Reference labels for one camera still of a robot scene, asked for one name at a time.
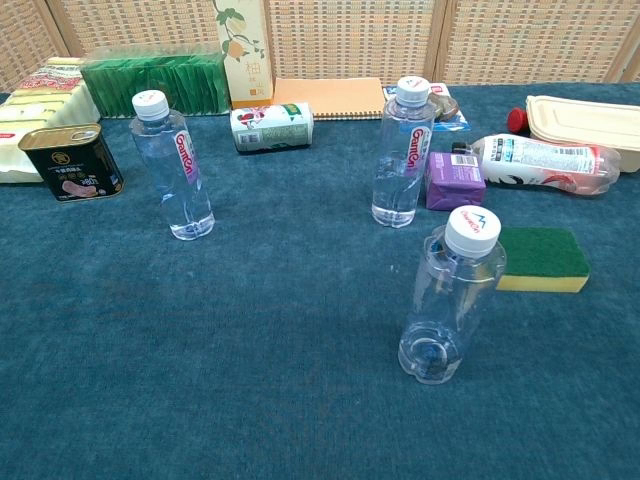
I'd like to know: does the clear water bottle white cap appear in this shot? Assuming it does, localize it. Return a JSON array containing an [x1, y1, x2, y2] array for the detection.
[[128, 89, 216, 242], [370, 75, 436, 229], [397, 204, 507, 386]]

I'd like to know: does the white green drink can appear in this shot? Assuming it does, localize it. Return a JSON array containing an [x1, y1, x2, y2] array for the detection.
[[229, 102, 315, 154]]

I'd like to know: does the orange spiral notebook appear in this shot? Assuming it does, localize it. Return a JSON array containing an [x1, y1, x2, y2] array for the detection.
[[272, 77, 390, 122]]

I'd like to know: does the small purple carton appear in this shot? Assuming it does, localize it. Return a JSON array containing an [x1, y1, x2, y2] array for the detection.
[[424, 151, 487, 213]]

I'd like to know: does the blue table cloth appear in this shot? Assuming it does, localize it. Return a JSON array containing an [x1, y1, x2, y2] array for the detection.
[[0, 82, 640, 480]]

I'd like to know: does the blue correction tape blister pack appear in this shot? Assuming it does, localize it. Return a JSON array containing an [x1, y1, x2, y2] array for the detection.
[[382, 82, 472, 134]]

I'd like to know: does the tall orange pomelo print carton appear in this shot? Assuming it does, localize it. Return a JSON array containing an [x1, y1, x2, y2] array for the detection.
[[210, 0, 275, 110]]

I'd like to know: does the woven wooden folding screen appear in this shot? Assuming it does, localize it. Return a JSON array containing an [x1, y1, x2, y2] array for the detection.
[[0, 0, 640, 94]]

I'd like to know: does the green yellow scrub sponge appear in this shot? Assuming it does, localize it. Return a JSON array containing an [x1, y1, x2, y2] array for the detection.
[[494, 227, 591, 295]]

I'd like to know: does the clear box of green sachets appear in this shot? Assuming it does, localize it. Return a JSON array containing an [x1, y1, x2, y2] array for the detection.
[[79, 47, 232, 120]]

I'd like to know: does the red bottle cap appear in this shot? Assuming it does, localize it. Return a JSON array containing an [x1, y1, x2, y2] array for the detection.
[[507, 107, 531, 135]]

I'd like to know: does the pink white plastic drink bottle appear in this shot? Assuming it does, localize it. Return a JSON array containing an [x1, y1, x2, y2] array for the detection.
[[452, 133, 622, 197]]

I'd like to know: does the beige lidded food container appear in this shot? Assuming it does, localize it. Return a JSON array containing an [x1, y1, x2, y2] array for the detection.
[[524, 94, 640, 174]]

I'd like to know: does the yellow white sponge multipack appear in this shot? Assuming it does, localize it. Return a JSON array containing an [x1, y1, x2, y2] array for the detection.
[[0, 56, 101, 185]]

